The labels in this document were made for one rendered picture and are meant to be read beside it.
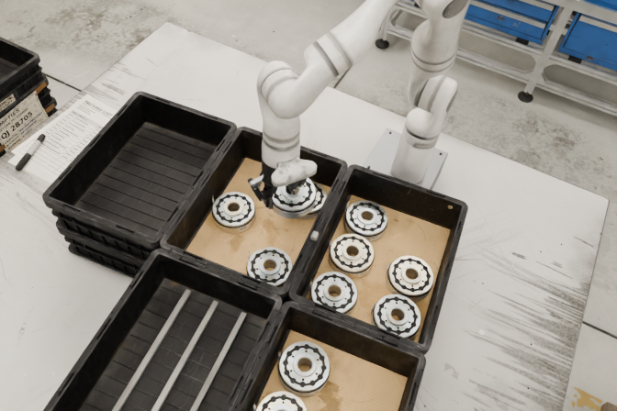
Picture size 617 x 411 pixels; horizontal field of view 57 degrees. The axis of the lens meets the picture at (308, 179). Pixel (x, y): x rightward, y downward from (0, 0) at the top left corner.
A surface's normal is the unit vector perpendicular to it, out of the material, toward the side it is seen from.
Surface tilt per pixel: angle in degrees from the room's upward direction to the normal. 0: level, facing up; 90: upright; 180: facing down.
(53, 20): 0
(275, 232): 0
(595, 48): 90
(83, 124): 0
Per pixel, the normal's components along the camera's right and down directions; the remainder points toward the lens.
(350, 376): 0.07, -0.63
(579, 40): -0.46, 0.67
